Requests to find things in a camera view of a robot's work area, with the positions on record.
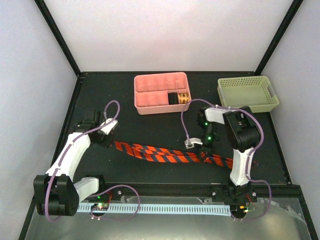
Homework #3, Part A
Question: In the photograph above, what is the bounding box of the orange navy striped tie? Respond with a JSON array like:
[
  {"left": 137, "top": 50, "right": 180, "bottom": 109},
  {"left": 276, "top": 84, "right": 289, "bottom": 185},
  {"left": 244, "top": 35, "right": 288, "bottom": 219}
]
[{"left": 113, "top": 140, "right": 258, "bottom": 170}]

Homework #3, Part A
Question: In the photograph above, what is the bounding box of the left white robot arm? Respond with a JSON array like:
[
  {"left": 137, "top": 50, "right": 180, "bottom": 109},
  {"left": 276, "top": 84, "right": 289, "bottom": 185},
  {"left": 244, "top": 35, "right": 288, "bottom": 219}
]
[{"left": 33, "top": 110, "right": 118, "bottom": 218}]

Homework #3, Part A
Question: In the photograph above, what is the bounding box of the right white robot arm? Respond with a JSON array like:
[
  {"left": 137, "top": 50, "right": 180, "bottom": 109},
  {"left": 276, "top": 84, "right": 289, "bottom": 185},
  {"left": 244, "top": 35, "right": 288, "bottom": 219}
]
[{"left": 196, "top": 106, "right": 261, "bottom": 202}]

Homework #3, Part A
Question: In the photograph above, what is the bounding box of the rolled yellow patterned tie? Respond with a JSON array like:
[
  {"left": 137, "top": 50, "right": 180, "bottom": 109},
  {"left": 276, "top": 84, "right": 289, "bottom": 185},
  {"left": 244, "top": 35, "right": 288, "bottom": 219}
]
[{"left": 177, "top": 92, "right": 189, "bottom": 105}]

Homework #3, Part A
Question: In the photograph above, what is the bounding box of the rolled black tie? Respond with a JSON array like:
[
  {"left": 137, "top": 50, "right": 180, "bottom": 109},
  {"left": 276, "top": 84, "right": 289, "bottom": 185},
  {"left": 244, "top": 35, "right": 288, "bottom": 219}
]
[{"left": 168, "top": 92, "right": 179, "bottom": 105}]

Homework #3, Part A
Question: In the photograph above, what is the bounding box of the green perforated plastic basket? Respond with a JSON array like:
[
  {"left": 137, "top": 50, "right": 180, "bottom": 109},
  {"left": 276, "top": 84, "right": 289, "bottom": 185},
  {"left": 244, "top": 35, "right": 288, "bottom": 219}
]
[{"left": 217, "top": 76, "right": 280, "bottom": 113}]

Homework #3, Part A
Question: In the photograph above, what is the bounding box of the pink compartment organizer box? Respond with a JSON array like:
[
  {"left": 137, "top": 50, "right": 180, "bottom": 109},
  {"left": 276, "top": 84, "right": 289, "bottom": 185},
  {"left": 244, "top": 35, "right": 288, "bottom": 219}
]
[{"left": 134, "top": 72, "right": 192, "bottom": 115}]

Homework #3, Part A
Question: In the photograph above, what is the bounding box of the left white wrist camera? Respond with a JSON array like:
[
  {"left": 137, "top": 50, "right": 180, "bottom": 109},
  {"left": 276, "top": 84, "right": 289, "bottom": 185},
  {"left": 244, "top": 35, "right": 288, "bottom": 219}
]
[{"left": 100, "top": 118, "right": 118, "bottom": 135}]

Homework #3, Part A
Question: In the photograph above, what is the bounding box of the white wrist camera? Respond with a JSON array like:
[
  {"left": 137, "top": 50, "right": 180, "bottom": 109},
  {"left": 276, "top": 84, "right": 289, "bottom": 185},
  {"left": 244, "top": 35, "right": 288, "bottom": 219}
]
[
  {"left": 100, "top": 118, "right": 118, "bottom": 135},
  {"left": 184, "top": 137, "right": 203, "bottom": 149}
]

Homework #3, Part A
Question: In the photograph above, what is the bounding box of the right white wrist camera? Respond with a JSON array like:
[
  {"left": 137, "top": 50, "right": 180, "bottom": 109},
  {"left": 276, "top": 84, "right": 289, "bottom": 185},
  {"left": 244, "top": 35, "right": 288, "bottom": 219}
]
[{"left": 184, "top": 137, "right": 203, "bottom": 149}]

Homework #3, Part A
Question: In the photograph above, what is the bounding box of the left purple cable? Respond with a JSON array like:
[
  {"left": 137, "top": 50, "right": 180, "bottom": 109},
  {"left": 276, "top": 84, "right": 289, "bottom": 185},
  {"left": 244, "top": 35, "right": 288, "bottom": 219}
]
[{"left": 44, "top": 100, "right": 141, "bottom": 223}]

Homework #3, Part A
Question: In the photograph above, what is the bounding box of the purple cable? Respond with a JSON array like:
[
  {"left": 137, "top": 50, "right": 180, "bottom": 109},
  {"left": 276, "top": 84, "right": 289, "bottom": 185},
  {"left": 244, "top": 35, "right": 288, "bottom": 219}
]
[
  {"left": 180, "top": 98, "right": 273, "bottom": 222},
  {"left": 44, "top": 100, "right": 141, "bottom": 223}
]

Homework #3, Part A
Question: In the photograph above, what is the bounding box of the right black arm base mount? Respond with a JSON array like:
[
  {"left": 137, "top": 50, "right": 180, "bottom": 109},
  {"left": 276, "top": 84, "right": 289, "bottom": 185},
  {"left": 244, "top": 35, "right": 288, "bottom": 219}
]
[{"left": 211, "top": 182, "right": 257, "bottom": 204}]

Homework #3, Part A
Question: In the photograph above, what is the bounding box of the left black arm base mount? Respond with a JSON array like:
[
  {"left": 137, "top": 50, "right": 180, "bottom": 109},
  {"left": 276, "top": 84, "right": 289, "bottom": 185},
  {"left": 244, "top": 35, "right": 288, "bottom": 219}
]
[{"left": 85, "top": 184, "right": 127, "bottom": 199}]

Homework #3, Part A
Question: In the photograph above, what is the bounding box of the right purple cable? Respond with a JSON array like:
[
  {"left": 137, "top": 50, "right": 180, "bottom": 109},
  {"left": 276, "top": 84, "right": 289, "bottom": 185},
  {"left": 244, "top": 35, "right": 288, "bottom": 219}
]
[{"left": 180, "top": 98, "right": 273, "bottom": 222}]

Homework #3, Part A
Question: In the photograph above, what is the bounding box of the light blue slotted cable duct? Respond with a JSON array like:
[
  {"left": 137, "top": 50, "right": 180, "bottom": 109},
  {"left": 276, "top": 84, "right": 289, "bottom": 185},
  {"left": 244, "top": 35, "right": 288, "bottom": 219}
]
[{"left": 77, "top": 202, "right": 231, "bottom": 217}]

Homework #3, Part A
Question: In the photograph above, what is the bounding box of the black left frame post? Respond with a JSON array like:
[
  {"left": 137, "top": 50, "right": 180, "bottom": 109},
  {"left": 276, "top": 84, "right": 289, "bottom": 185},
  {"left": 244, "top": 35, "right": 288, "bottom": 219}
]
[{"left": 34, "top": 0, "right": 81, "bottom": 77}]

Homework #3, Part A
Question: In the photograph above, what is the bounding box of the black frame post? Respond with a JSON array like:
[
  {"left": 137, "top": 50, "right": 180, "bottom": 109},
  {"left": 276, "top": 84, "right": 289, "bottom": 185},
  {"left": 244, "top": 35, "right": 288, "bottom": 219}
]
[
  {"left": 254, "top": 0, "right": 304, "bottom": 76},
  {"left": 34, "top": 0, "right": 81, "bottom": 77}
]

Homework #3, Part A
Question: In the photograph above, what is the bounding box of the black right frame post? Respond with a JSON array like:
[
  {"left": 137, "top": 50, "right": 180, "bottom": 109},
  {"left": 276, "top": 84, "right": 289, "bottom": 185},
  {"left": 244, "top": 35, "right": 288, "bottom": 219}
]
[{"left": 254, "top": 0, "right": 304, "bottom": 76}]

